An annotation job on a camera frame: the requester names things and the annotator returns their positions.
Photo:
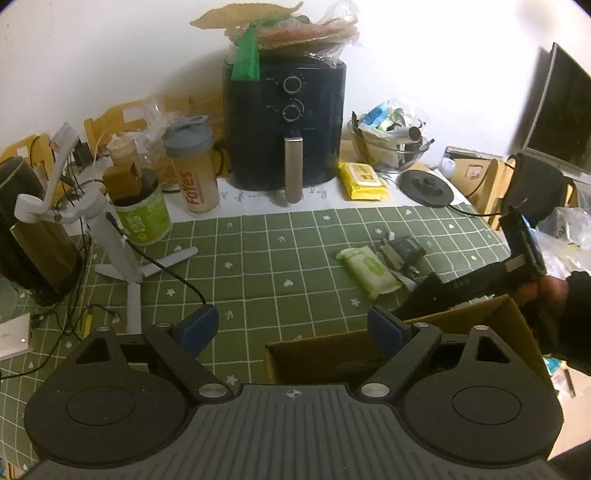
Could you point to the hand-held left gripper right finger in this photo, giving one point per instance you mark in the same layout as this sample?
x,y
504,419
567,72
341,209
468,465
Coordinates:
x,y
385,330

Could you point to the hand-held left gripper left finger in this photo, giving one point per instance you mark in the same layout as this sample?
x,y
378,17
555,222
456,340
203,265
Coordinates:
x,y
198,330

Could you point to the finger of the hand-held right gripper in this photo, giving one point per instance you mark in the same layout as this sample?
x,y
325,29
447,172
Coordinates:
x,y
422,300

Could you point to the green wet wipes pack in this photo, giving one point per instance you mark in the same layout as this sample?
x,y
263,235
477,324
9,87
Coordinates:
x,y
369,272

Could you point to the cardboard box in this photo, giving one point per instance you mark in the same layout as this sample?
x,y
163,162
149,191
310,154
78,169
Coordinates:
x,y
323,355

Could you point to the person's right hand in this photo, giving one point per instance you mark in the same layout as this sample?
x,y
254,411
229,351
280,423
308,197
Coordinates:
x,y
551,293

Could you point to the black charger plug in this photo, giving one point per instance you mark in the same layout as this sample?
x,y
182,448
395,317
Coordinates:
x,y
406,251

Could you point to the green grid tablecloth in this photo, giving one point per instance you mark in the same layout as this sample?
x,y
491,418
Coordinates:
x,y
268,267

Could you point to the clear plastic bag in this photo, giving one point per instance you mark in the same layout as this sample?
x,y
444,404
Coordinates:
x,y
563,240

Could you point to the black kettle base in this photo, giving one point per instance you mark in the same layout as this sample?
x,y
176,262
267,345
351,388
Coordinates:
x,y
427,187

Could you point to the labelled cardboard parcel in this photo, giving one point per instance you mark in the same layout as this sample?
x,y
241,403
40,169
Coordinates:
x,y
466,168

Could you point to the white phone gimbal tripod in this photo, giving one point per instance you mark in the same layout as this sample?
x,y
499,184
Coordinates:
x,y
111,249

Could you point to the green label jar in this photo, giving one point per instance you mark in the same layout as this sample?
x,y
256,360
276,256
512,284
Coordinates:
x,y
143,217

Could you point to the yellow wet wipes pack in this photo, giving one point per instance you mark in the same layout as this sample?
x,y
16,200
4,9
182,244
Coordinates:
x,y
362,180

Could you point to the shaker bottle with grey lid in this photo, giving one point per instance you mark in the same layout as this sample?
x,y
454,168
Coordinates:
x,y
194,180

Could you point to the glass bowl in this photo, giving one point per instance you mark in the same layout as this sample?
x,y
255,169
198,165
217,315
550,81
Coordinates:
x,y
383,152

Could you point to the grey cardboard tube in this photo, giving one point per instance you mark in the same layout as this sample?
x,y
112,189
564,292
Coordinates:
x,y
412,134

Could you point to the small brown box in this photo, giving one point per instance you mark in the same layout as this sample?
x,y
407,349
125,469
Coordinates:
x,y
121,180

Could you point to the white power bank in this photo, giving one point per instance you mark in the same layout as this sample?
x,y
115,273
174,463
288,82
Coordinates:
x,y
11,337

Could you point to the blue green packet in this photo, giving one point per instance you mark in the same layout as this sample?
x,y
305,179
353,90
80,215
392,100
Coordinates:
x,y
378,115

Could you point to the dark monitor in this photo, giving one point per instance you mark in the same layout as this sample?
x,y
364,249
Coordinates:
x,y
563,110

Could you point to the beige cap bottle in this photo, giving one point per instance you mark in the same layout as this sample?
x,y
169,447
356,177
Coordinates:
x,y
122,150

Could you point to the dark blue air fryer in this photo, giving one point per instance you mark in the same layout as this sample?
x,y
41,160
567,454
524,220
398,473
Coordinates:
x,y
258,138

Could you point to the crumpled clear snack bag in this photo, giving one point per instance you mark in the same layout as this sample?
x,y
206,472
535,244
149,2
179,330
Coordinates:
x,y
159,110

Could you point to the black electric kettle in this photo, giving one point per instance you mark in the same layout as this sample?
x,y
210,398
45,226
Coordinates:
x,y
18,198

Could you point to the green plastic strip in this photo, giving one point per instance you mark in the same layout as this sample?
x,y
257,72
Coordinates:
x,y
247,55

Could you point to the bagged flatbread stack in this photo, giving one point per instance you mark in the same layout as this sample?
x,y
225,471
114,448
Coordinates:
x,y
286,27

